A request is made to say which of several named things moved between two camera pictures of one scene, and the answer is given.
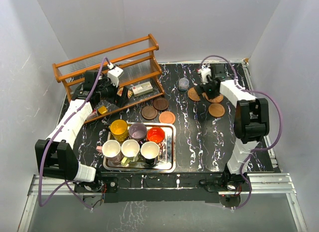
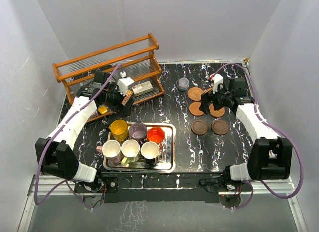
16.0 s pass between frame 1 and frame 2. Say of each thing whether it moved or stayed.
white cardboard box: stayed
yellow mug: stayed
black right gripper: moved
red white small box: stayed
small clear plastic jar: stayed
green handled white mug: stayed
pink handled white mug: stayed
